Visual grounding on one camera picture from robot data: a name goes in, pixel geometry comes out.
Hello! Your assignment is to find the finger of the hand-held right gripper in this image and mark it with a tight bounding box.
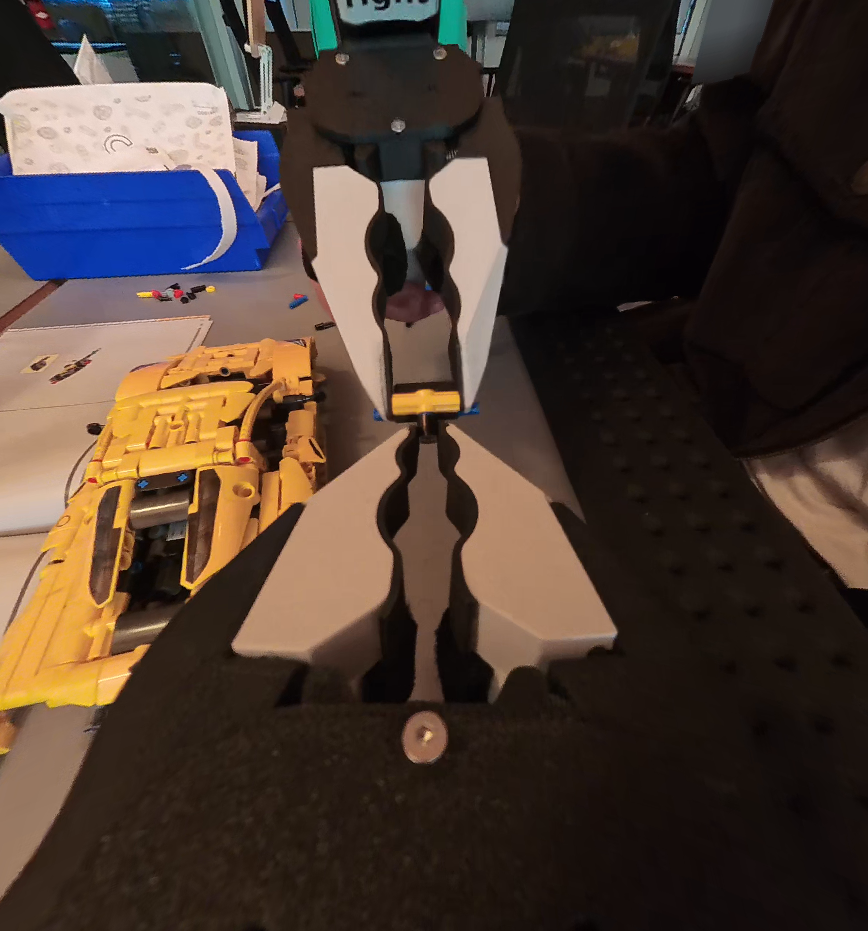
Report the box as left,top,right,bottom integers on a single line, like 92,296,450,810
425,156,509,412
312,166,395,423

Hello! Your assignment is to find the white shirt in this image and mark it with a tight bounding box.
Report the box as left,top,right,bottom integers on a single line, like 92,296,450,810
743,393,868,590

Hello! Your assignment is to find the person's right forearm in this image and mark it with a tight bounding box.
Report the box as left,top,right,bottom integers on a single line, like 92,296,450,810
507,80,704,314

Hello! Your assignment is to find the small black brick assembly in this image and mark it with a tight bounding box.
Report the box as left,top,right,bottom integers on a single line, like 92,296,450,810
373,382,483,446

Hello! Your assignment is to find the building instruction booklet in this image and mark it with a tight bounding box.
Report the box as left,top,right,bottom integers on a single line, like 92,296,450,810
0,314,213,837

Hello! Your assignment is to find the yellow toy brick car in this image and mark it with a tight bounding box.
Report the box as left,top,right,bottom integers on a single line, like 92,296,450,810
0,337,329,754

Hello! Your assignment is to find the person's right hand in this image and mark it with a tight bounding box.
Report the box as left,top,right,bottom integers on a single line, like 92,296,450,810
386,284,446,324

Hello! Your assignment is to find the white document stand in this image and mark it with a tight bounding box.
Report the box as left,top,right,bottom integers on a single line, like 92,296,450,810
248,0,287,121

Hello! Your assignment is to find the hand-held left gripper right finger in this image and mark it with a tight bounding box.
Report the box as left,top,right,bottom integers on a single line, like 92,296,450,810
437,422,619,703

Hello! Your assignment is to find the grey desk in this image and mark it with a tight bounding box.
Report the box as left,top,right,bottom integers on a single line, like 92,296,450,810
0,218,588,931

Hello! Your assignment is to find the green container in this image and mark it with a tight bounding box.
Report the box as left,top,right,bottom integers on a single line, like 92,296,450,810
310,0,471,53

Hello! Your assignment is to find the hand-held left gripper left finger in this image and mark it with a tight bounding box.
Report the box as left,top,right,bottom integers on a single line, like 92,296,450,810
232,428,416,703

